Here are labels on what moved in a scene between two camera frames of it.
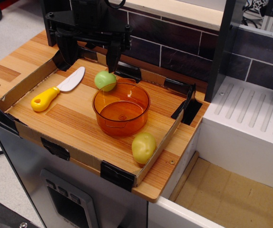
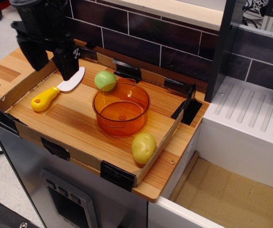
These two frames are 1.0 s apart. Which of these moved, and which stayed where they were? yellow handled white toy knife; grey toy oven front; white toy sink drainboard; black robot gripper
Moved: black robot gripper
Stayed: yellow handled white toy knife; grey toy oven front; white toy sink drainboard
